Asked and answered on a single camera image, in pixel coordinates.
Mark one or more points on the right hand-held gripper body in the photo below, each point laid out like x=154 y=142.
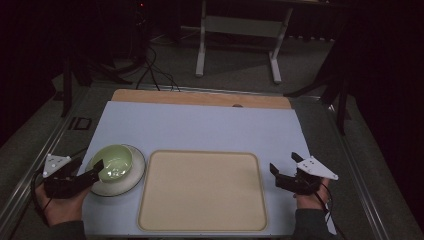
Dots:
x=305 y=178

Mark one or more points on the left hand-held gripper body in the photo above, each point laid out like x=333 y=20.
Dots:
x=63 y=183

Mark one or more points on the green bowl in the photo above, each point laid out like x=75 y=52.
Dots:
x=113 y=163

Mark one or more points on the person's right hand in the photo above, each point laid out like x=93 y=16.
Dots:
x=311 y=200

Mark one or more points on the person's left hand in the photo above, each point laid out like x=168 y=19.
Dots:
x=63 y=210

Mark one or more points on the white plate with dark rim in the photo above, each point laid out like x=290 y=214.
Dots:
x=133 y=180

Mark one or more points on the black floor socket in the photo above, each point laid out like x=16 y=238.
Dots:
x=80 y=123

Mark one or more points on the beige tray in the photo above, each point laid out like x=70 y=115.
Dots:
x=203 y=191

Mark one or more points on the black stand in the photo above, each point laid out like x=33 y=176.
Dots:
x=76 y=73
x=333 y=86

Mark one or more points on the pale blue table mat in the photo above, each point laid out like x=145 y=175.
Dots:
x=200 y=126

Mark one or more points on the metal floor rail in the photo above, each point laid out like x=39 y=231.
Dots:
x=363 y=186
x=36 y=153

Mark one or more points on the white metal table frame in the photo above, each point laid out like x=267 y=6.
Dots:
x=243 y=26

